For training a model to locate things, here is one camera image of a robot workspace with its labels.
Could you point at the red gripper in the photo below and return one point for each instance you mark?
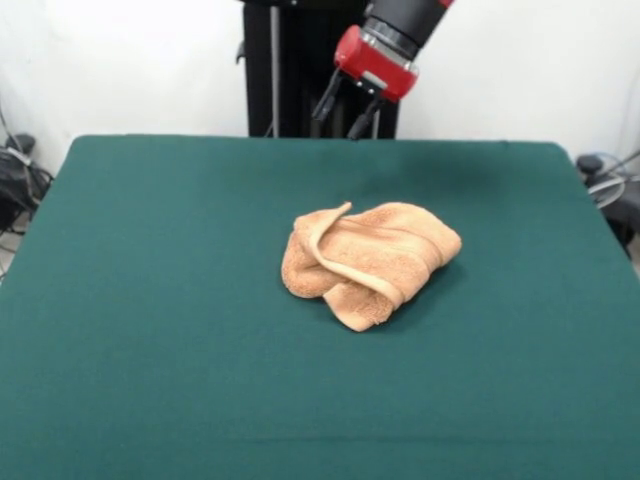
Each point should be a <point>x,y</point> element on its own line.
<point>375,65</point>

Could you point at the peach terry towel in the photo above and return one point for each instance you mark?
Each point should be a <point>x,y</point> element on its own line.
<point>380,250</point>

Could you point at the black stand base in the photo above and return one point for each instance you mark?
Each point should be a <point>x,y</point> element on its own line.
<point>590,162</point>
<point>21,142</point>

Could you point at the dark green table cloth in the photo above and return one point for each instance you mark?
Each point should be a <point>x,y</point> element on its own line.
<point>150,300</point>

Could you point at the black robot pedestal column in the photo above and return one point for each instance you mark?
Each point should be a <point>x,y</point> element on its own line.
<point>295,70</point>

